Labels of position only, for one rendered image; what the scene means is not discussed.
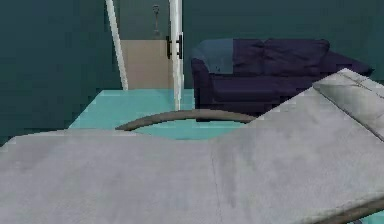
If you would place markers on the grey pillow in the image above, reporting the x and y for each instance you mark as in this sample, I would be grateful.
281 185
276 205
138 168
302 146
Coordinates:
356 96

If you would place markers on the white room door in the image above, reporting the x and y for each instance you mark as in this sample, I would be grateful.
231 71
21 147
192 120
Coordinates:
176 53

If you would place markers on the dark blue sofa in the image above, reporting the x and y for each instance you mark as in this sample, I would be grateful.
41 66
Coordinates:
266 73

